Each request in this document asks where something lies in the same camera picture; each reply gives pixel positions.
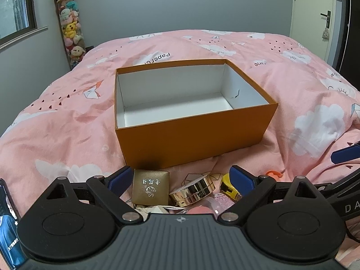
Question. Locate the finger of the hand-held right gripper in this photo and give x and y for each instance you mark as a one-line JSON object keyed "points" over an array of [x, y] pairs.
{"points": [[343, 188], [347, 153]]}

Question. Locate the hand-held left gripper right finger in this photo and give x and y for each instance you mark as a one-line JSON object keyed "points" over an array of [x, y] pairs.
{"points": [[239, 180]]}

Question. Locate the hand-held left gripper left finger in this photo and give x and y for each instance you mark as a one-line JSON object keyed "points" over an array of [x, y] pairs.
{"points": [[122, 176]]}

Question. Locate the yellow tape measure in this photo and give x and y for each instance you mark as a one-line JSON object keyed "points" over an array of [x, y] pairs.
{"points": [[227, 187]]}

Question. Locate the round rose gold compact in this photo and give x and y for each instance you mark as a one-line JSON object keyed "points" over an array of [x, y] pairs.
{"points": [[194, 189]]}

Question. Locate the orange cardboard box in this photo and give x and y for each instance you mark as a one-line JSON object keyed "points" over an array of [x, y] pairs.
{"points": [[197, 137]]}

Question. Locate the gold square gift box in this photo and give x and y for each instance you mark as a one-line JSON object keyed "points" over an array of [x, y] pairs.
{"points": [[150, 187]]}

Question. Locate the white cloth pouch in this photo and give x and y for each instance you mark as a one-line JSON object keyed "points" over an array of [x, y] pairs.
{"points": [[153, 211]]}

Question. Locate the pink printed duvet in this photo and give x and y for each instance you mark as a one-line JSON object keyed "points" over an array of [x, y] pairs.
{"points": [[56, 135]]}

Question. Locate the small hanging charm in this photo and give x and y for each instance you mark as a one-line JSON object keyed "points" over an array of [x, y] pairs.
{"points": [[325, 33]]}

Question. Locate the smartphone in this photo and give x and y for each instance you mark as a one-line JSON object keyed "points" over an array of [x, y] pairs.
{"points": [[8, 230]]}

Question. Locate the white door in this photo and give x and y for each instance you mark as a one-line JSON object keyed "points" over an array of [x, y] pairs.
{"points": [[309, 5]]}

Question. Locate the clear tube of plush toys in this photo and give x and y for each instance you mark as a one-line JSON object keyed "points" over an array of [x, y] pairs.
{"points": [[70, 28]]}

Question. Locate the grey framed window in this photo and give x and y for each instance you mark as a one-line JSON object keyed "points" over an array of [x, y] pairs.
{"points": [[14, 2]]}

